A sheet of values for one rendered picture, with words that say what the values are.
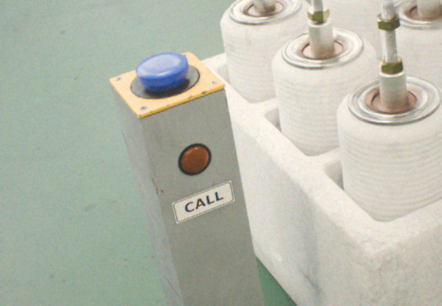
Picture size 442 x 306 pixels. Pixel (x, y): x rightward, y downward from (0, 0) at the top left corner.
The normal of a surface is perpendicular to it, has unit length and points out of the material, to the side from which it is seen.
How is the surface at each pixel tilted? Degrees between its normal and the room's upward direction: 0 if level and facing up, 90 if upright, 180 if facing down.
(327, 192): 0
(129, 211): 0
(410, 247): 90
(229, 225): 90
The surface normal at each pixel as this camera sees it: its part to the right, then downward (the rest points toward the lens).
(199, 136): 0.40, 0.44
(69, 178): -0.16, -0.83
